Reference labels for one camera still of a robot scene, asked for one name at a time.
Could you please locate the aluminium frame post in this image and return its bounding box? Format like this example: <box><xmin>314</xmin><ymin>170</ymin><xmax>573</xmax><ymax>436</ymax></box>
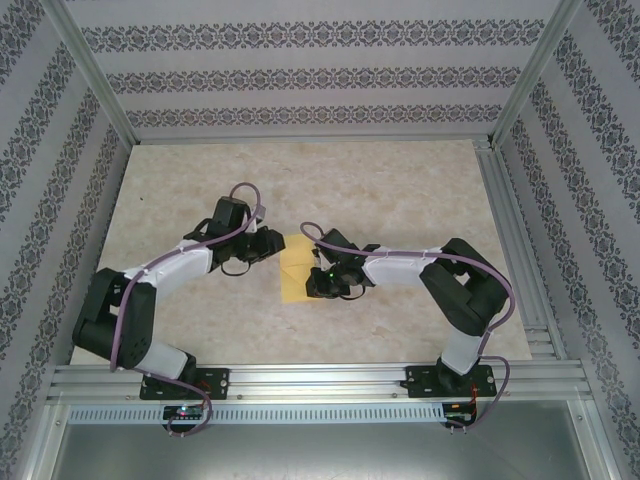
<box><xmin>37</xmin><ymin>0</ymin><xmax>139</xmax><ymax>147</ymax></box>
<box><xmin>489</xmin><ymin>0</ymin><xmax>589</xmax><ymax>149</ymax></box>

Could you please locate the aluminium frame side bar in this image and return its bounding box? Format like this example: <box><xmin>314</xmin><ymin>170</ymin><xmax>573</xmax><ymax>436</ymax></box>
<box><xmin>22</xmin><ymin>402</ymin><xmax>69</xmax><ymax>480</ymax></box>
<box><xmin>569</xmin><ymin>399</ymin><xmax>626</xmax><ymax>480</ymax></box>

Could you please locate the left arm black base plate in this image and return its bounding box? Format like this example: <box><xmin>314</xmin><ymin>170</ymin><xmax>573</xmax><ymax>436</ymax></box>
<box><xmin>139</xmin><ymin>367</ymin><xmax>231</xmax><ymax>401</ymax></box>

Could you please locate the aluminium side rail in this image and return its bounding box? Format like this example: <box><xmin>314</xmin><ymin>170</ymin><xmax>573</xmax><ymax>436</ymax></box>
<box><xmin>472</xmin><ymin>139</ymin><xmax>569</xmax><ymax>361</ymax></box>

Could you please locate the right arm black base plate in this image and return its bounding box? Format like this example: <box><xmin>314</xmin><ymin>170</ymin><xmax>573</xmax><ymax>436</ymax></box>
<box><xmin>405</xmin><ymin>364</ymin><xmax>499</xmax><ymax>400</ymax></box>

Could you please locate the aluminium frame cross bar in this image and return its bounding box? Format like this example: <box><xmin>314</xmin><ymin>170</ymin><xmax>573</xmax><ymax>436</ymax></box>
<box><xmin>132</xmin><ymin>133</ymin><xmax>494</xmax><ymax>146</ymax></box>

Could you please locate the slotted grey cable duct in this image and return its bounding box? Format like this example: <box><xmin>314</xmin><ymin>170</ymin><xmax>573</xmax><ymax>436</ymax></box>
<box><xmin>67</xmin><ymin>403</ymin><xmax>474</xmax><ymax>426</ymax></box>

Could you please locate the yellow square paper sheet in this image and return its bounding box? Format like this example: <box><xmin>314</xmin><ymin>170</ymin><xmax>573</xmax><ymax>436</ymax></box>
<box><xmin>279</xmin><ymin>234</ymin><xmax>317</xmax><ymax>305</ymax></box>

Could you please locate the long aluminium mounting rail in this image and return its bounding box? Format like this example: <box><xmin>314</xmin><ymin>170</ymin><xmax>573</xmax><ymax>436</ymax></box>
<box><xmin>47</xmin><ymin>362</ymin><xmax>594</xmax><ymax>402</ymax></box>

